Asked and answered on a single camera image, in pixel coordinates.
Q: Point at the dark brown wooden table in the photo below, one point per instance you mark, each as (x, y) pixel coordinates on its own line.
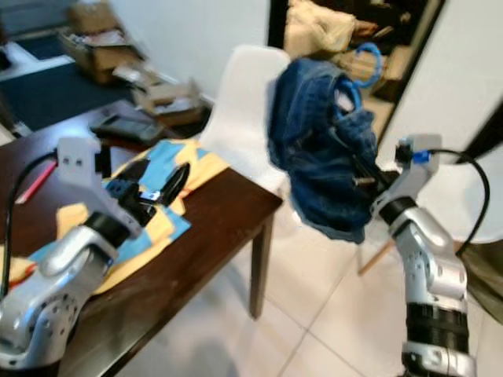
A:
(220, 220)

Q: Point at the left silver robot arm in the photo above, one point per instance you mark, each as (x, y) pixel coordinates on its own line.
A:
(63, 283)

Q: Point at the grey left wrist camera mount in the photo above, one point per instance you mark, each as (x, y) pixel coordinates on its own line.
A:
(82, 165)

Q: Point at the yellow and blue shirt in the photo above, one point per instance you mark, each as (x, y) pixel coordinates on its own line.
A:
(149, 236)

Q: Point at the blue denim jeans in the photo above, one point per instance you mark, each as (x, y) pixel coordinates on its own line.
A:
(314, 173)

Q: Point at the red pen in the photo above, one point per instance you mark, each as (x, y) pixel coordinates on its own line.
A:
(51, 183)

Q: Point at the small open cardboard box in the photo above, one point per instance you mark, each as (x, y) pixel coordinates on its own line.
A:
(165, 96)

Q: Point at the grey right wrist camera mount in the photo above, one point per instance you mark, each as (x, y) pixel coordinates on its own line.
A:
(413, 177)

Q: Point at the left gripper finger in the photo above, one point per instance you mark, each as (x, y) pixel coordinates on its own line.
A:
(177, 184)
(137, 173)

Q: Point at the beige sack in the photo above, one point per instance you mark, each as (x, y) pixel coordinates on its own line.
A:
(318, 27)

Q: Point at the white plastic chair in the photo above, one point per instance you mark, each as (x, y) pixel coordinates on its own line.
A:
(244, 110)

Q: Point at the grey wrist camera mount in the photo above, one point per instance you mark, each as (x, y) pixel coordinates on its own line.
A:
(413, 177)
(82, 165)

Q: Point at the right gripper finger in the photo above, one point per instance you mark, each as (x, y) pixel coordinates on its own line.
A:
(354, 157)

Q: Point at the blue plastic hanger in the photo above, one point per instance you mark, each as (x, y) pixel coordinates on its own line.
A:
(379, 63)

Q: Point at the grey handheld controller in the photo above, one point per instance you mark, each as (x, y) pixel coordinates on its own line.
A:
(126, 129)

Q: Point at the large open cardboard box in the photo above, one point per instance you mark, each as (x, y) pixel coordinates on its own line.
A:
(98, 39)

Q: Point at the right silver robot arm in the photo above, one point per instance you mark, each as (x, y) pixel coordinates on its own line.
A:
(432, 283)

